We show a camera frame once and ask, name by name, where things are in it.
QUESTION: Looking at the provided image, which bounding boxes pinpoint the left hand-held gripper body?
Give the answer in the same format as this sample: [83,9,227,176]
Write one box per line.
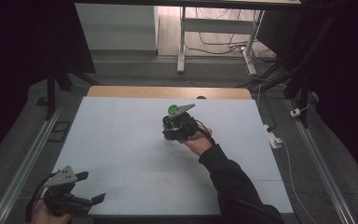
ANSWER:
[42,165,93,218]

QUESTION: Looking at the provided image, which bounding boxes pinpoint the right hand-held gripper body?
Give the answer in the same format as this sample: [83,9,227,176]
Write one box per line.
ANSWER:
[161,103,200,142]

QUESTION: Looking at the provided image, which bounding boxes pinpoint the person's right hand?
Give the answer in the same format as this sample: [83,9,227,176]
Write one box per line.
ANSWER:
[178,124,214,157]

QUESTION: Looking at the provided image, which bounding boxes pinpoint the person's left hand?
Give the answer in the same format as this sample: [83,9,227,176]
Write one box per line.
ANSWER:
[30,200,73,224]

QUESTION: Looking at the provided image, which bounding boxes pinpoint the white foam board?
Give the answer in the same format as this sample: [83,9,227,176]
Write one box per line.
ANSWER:
[43,96,295,217]

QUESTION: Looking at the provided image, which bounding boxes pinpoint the white power strip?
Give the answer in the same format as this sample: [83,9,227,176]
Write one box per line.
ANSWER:
[263,123,282,150]

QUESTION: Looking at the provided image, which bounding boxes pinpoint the black metal stand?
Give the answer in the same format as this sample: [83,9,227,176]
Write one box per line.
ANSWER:
[44,60,101,121]
[236,12,343,129]

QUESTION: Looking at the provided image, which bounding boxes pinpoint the white cabinet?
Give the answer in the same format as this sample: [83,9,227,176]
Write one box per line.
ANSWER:
[75,3,160,51]

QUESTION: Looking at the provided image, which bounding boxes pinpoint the dark curtain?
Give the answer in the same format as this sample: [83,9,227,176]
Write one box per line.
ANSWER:
[0,0,97,169]
[292,0,358,188]

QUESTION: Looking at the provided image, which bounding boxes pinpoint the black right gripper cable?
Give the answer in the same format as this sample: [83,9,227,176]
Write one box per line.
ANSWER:
[195,119,216,146]

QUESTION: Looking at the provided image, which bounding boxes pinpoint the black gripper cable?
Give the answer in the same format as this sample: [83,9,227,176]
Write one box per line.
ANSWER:
[25,171,60,224]
[195,119,216,146]

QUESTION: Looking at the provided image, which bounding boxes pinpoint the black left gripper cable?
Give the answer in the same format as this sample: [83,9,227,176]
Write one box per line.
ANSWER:
[25,171,60,224]

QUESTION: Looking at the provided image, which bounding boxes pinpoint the aluminium rail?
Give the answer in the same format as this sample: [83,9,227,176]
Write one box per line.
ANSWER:
[0,105,63,224]
[286,98,357,224]

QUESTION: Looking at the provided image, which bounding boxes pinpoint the black floor cables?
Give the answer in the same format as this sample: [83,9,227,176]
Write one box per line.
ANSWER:
[184,7,278,63]

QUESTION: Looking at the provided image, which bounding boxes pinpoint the white desk frame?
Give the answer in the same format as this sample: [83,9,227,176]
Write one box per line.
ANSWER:
[176,6,266,76]

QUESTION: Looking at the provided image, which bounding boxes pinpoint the white cable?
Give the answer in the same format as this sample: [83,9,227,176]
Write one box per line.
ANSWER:
[280,138,317,224]

